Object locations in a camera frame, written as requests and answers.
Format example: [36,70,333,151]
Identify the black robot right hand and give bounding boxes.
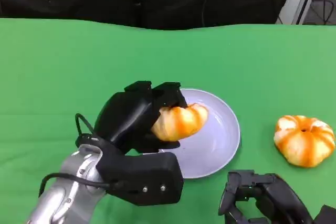
[218,170,315,224]

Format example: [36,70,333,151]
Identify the black floor cable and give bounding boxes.
[309,0,336,25]

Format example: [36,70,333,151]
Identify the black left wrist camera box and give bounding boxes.
[96,140,184,207]

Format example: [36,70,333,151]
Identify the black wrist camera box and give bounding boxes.
[96,140,184,207]
[313,204,336,224]

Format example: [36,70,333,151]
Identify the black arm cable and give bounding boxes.
[75,113,95,147]
[38,172,125,196]

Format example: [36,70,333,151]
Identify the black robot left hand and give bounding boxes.
[93,80,188,155]

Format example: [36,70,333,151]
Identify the green table cloth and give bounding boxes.
[0,17,336,224]

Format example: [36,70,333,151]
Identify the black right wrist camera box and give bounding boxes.
[313,204,336,224]

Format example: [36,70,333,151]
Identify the orange white toy bread roll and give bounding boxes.
[151,103,209,142]
[273,115,336,168]

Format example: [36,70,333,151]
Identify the lilac plate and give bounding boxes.
[156,88,241,179]

